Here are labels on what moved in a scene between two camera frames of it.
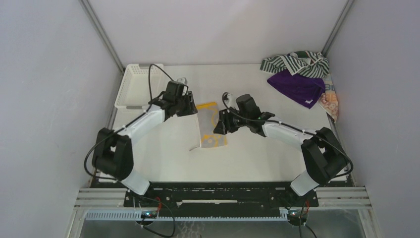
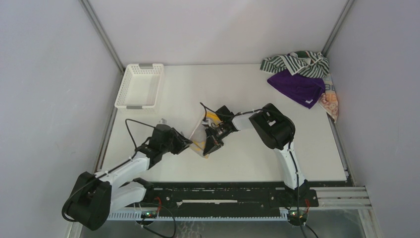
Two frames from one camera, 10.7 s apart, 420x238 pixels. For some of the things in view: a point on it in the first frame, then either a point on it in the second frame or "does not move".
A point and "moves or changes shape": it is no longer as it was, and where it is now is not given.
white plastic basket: (134, 91) does not move
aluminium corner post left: (103, 34) does not move
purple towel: (306, 91) does not move
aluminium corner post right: (328, 43) does not move
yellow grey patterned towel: (208, 118) moves or changes shape
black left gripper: (191, 108) → (181, 142)
